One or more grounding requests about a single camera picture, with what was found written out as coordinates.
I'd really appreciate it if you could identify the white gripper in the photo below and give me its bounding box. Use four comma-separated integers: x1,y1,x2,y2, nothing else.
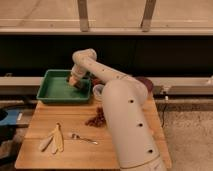
69,69,83,86

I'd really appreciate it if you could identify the dark eraser block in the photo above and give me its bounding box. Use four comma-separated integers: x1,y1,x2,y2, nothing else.
75,82,84,89

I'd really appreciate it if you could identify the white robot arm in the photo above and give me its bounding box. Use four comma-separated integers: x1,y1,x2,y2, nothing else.
69,49,167,171

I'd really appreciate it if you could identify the green plastic tray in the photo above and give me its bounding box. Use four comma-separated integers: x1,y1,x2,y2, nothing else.
37,69,91,104

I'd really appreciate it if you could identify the white cup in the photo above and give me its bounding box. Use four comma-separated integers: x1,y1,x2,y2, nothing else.
93,84,104,101

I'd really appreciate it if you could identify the brown crumbs pile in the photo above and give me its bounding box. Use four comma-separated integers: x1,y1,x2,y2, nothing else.
85,107,106,127

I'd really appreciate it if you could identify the dark red plate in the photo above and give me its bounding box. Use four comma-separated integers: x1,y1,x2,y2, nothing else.
137,76,154,93

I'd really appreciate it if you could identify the banana peel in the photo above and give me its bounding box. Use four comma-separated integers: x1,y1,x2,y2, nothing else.
38,123,64,154

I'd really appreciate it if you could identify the blue object at left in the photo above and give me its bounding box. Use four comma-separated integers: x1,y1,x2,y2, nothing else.
0,109,22,126

